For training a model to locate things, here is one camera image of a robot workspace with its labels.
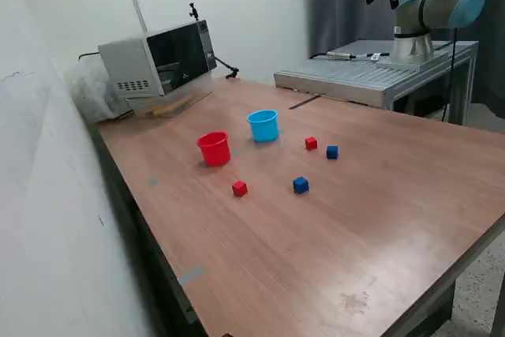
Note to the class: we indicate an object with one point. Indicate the red plastic bin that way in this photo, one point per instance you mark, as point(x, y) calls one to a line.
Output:
point(215, 153)

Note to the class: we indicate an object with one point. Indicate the clear plastic bag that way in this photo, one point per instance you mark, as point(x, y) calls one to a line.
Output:
point(90, 92)

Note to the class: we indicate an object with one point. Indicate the small red cube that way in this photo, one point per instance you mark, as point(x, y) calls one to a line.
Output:
point(311, 143)
point(239, 189)

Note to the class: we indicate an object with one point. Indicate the pale blue tape piece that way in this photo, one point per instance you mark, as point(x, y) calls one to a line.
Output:
point(235, 152)
point(152, 182)

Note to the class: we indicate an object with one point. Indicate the silver microwave oven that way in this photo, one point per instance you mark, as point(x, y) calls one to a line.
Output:
point(130, 64)

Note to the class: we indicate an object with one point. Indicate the black tape strip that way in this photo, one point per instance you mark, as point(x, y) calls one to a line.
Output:
point(304, 102)

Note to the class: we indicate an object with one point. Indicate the wooden sticks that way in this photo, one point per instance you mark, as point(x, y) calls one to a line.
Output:
point(165, 108)

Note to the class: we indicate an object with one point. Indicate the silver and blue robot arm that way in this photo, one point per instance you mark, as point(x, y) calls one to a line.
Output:
point(434, 1)

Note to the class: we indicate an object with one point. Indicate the aluminium robot base table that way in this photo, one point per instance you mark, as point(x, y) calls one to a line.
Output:
point(343, 76)

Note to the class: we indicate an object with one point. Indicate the blue plastic bin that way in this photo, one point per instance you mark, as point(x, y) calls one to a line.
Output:
point(263, 129)

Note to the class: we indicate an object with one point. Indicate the grey tape strip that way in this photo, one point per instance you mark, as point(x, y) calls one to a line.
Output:
point(190, 275)

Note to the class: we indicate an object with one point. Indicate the small blue cube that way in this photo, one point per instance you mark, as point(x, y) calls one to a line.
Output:
point(300, 185)
point(332, 152)

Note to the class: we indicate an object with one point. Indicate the thin white rod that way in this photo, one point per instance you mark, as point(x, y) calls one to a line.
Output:
point(140, 15)

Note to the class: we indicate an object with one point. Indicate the small black camera mount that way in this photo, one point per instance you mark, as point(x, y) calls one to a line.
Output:
point(193, 11)

